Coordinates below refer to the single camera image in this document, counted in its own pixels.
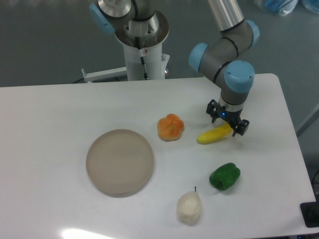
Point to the orange bread roll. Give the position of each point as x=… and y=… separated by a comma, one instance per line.
x=170, y=127

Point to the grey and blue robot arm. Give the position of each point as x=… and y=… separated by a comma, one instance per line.
x=219, y=62

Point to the black device at table edge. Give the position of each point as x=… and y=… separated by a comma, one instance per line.
x=310, y=212

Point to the beige round plate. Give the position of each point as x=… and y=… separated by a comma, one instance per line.
x=120, y=162

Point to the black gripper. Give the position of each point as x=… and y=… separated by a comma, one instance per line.
x=230, y=114

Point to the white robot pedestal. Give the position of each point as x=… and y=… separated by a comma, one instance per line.
x=142, y=44

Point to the white pear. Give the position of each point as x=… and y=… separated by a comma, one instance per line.
x=189, y=207

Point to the yellow banana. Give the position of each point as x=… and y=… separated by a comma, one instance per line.
x=214, y=135

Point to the green bell pepper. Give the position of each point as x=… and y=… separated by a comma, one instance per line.
x=225, y=176

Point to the white metal bracket left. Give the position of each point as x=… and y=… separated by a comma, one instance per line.
x=104, y=76

